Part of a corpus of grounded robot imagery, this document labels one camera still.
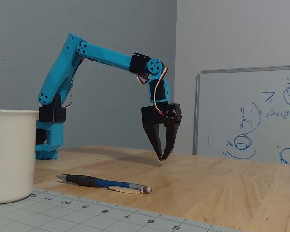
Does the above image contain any whiteboard with blue drawings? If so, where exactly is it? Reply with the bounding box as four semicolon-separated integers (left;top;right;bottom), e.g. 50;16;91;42
192;64;290;166

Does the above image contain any red black shoulder cable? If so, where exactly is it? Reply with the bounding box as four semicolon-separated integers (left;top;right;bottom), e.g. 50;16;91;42
60;57;86;109

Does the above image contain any white red black wrist cable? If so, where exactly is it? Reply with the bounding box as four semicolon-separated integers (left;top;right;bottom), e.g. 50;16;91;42
137;66;169;115

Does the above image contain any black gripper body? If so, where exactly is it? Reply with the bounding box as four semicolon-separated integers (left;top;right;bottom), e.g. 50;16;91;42
141;103;183;129

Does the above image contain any blue black mechanical pen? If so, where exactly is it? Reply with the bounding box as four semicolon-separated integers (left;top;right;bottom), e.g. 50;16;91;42
56;174;152;194

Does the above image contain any white plastic cup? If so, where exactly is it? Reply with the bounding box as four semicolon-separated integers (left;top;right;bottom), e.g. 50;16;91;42
0;109;40;206

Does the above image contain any grey gridded cutting mat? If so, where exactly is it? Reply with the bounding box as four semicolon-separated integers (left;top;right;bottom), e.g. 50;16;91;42
0;188;244;232

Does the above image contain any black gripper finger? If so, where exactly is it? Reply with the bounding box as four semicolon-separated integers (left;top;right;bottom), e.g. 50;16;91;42
162;108;179;160
143;123;164;162

